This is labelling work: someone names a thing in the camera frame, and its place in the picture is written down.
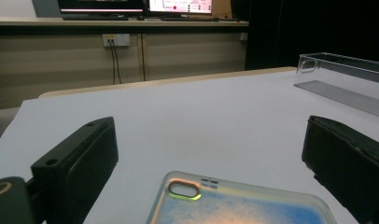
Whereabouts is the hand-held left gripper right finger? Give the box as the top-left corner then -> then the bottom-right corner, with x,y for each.
301,115 -> 379,224

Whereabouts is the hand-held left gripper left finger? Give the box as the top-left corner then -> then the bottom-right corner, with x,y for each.
31,116 -> 119,224

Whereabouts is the clear acrylic box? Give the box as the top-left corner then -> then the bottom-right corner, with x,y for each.
293,51 -> 379,119

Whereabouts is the translucent phone case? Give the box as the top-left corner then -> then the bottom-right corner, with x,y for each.
145,170 -> 338,224

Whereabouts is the long beige desk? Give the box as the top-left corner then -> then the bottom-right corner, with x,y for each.
0,16 -> 250,110

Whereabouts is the black curtain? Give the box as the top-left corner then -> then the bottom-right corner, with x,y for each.
231,0 -> 379,71

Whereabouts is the white table sheet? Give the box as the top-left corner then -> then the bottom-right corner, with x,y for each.
0,68 -> 379,224

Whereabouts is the black keyboard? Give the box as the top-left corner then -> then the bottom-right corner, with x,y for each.
62,14 -> 130,21
160,16 -> 220,22

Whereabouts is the black wide monitor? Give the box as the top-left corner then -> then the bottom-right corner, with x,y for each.
57,0 -> 146,17

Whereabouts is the monitor with white screen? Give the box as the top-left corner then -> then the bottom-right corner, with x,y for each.
146,0 -> 214,15

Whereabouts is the brown cardboard box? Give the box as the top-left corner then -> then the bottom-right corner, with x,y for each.
211,0 -> 233,19

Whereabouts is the black power cable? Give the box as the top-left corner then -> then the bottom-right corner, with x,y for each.
111,38 -> 123,85
108,38 -> 117,86

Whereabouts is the white wall socket panel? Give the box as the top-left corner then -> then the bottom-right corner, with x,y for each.
102,33 -> 132,48

